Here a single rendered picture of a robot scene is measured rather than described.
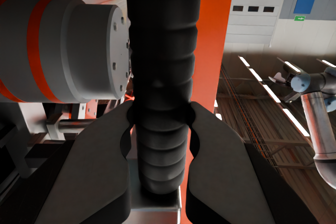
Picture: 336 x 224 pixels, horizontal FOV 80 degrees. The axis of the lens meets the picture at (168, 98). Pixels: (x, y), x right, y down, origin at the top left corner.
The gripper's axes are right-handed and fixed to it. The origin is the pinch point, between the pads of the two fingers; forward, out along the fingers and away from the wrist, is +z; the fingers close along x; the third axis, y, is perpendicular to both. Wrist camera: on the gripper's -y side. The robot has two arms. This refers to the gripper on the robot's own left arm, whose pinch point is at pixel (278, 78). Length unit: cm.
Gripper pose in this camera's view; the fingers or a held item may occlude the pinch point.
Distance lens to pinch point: 138.3
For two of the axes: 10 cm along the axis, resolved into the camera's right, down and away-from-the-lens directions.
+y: 1.6, -8.7, -4.6
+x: -9.7, -0.4, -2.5
